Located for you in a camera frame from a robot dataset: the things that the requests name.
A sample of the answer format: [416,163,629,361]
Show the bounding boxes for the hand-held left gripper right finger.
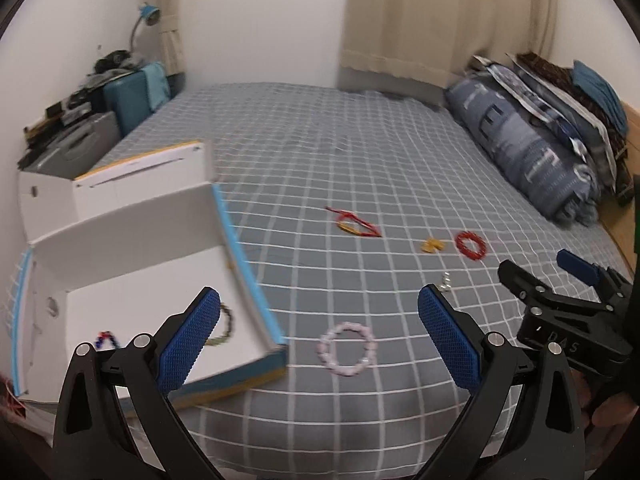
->
[415,284,593,480]

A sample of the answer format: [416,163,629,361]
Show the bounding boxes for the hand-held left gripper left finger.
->
[52,286,223,480]

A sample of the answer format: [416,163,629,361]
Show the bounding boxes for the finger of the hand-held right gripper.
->
[498,259,548,308]
[556,249,633,311]

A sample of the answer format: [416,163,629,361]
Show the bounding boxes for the red bead bracelet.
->
[455,230,487,261]

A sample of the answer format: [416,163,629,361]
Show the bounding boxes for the white and blue cardboard box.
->
[5,140,288,411]

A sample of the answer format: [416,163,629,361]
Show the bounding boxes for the pink bead bracelet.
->
[318,323,378,377]

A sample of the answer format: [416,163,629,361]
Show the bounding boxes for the red string bracelet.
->
[326,206,383,238]

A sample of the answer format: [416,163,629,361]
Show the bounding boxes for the person's right hand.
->
[575,370,640,431]

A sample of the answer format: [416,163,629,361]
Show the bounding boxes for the grey-blue printed bolster pillow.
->
[445,72,603,223]

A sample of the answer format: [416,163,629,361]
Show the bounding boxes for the teal folded cloth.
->
[572,60,628,146]

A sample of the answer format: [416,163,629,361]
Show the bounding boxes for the brown patterned cloth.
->
[515,52,632,203]

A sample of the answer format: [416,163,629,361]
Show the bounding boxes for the grey checked bedsheet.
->
[65,82,636,480]

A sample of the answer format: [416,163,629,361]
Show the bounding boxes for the grey hard case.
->
[20,110,121,181]

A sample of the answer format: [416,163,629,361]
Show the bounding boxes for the teal suitcase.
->
[102,65,168,138]

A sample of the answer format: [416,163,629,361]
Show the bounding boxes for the teal draped cloth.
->
[142,62,172,111]

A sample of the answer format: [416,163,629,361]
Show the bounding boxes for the wide beige curtain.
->
[340,0,556,96]

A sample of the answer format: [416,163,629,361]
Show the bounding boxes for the black clutter on suitcase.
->
[95,50,146,75]

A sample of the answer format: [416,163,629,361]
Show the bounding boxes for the tied beige curtain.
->
[155,0,188,78]

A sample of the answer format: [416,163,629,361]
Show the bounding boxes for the blue desk lamp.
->
[129,4,162,56]

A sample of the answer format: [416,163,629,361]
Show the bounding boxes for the dark brown bead bracelet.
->
[205,302,236,346]

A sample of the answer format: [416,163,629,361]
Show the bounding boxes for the wooden bed frame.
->
[597,105,640,273]

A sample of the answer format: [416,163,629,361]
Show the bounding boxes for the red cord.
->
[0,375,27,417]

